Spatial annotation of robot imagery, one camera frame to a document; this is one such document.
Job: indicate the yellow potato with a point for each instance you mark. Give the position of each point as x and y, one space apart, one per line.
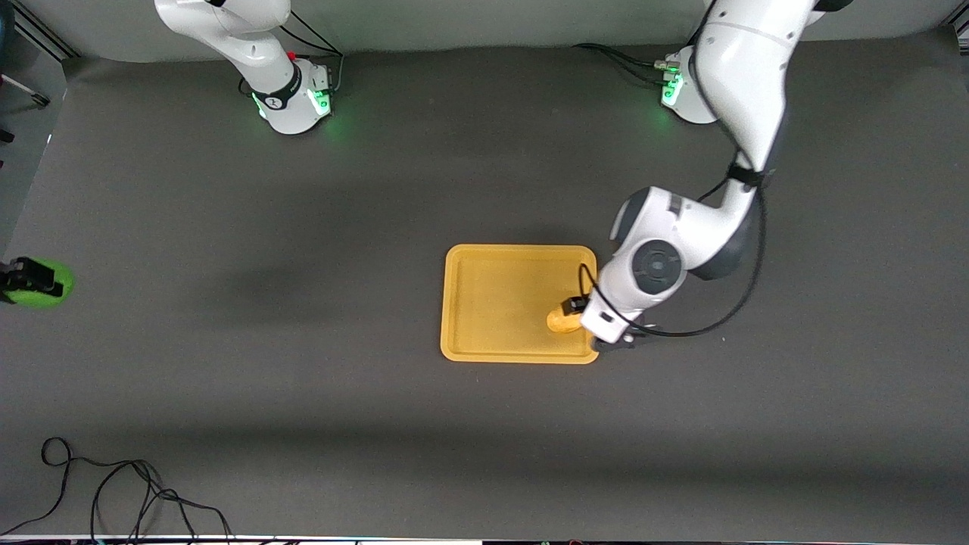
562 324

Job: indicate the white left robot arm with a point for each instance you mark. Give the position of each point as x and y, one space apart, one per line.
746 76

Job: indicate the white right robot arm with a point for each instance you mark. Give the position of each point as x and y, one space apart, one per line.
250 45

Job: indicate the yellow plastic tray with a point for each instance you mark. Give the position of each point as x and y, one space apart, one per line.
492 303

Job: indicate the dark grey table mat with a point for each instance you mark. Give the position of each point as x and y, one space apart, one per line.
484 454

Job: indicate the metal frame rail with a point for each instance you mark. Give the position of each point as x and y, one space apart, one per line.
45 34

